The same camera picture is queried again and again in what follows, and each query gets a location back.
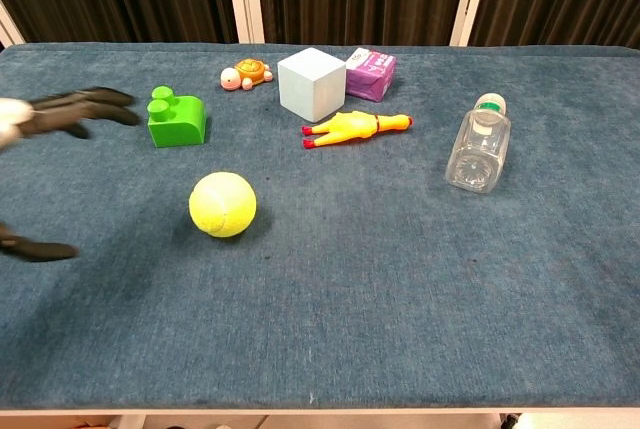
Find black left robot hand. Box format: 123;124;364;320
0;86;141;263

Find yellow tennis ball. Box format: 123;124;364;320
188;171;258;239

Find green toy building block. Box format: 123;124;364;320
146;85;208;149

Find orange toy turtle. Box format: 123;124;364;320
219;58;275;93

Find light blue foam cube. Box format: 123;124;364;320
277;47;348;124

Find yellow rubber chicken toy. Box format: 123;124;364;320
300;110;415;151

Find purple tissue pack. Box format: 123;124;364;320
344;46;398;102

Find blue carpet table cover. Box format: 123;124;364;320
0;42;640;409

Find clear plastic bottle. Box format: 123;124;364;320
444;92;512;194

